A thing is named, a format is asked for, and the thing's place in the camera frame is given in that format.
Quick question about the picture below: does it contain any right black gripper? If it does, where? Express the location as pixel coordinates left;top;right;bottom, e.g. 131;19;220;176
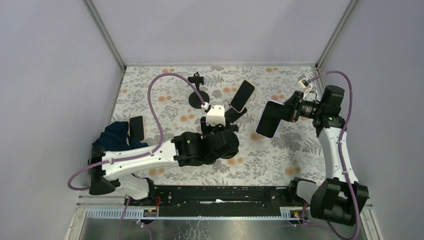
268;90;324;123

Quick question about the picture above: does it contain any black round-base phone stand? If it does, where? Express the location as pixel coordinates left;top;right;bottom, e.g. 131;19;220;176
211;124;240;159

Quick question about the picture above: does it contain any lilac-cased phone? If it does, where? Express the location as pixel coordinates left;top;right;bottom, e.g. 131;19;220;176
255;100;284;139

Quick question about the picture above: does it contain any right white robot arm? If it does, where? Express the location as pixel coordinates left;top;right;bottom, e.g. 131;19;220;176
286;85;369;226

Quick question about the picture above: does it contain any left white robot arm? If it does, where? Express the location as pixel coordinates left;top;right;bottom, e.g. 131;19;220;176
88;117;240;206

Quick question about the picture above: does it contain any black folding phone stand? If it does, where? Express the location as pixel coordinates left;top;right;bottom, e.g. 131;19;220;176
224;107;248;124

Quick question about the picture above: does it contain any far black round-base stand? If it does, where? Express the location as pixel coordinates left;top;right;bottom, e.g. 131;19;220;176
187;71;210;109

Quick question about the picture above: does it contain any small black phone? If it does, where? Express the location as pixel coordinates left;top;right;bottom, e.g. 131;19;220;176
128;116;145;142

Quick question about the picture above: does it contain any floral table mat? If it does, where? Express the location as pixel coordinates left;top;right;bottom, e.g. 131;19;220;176
112;66;325;186

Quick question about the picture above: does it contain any dark blue cloth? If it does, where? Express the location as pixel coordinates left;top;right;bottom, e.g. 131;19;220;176
92;121;149;152

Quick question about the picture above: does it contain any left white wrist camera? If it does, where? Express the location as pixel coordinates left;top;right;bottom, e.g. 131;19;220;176
201;102;226;126

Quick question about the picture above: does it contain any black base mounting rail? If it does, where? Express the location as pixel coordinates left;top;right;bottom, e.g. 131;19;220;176
128;185;304;218

